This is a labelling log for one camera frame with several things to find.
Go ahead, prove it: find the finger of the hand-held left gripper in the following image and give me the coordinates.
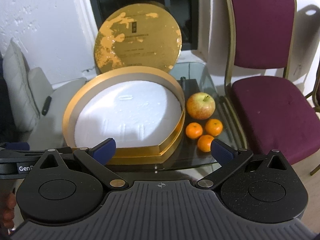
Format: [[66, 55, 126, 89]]
[[0, 142, 73, 159]]

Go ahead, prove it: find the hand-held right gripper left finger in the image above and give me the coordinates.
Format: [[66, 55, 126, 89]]
[[37, 137, 128, 190]]

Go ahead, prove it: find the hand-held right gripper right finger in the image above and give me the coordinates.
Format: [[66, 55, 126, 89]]
[[196, 139, 286, 190]]

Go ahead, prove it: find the orange tangerine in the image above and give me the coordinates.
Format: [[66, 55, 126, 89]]
[[205, 119, 223, 136], [185, 122, 203, 139], [197, 135, 215, 152]]

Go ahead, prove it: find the gold box with white foam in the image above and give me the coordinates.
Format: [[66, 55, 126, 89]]
[[62, 65, 187, 165]]

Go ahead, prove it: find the red yellow apple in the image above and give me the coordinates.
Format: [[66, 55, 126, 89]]
[[187, 92, 216, 120]]

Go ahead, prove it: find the round gold box lid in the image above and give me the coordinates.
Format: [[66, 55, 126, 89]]
[[93, 2, 182, 75]]

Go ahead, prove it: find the glass desktop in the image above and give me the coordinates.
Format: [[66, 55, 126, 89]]
[[105, 61, 248, 172]]

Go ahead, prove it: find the person's left hand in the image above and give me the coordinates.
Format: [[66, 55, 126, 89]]
[[0, 194, 16, 228]]

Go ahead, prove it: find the dark blue cloth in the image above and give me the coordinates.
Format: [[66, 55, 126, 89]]
[[0, 52, 16, 143]]

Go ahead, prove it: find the small black remote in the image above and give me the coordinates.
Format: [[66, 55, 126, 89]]
[[41, 96, 52, 116]]

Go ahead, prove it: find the grey cushion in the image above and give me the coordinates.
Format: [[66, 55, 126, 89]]
[[2, 38, 41, 132]]

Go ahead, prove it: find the light grey sofa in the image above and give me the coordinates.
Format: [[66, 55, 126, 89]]
[[0, 38, 88, 152]]

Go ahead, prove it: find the purple padded chair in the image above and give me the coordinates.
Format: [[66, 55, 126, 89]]
[[209, 0, 320, 165]]

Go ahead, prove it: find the gold metal chair frame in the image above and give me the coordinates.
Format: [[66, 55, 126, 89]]
[[309, 62, 320, 176]]

